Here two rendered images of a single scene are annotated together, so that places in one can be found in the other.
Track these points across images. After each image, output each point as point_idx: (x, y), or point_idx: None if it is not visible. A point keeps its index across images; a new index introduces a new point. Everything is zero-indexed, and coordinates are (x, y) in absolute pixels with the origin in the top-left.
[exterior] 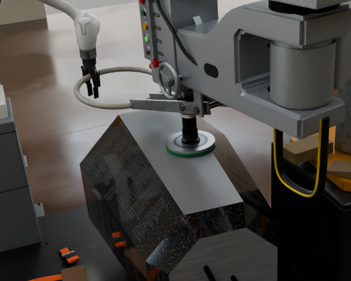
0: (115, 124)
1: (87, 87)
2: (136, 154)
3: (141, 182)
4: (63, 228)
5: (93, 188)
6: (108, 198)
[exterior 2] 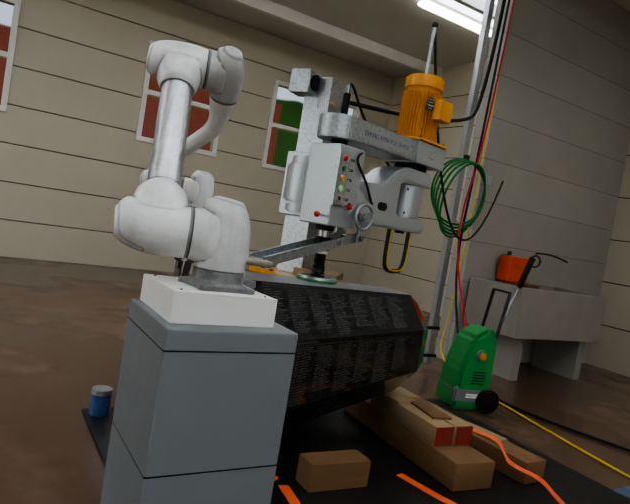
0: (258, 288)
1: (182, 264)
2: (325, 292)
3: (360, 302)
4: None
5: (312, 344)
6: (348, 332)
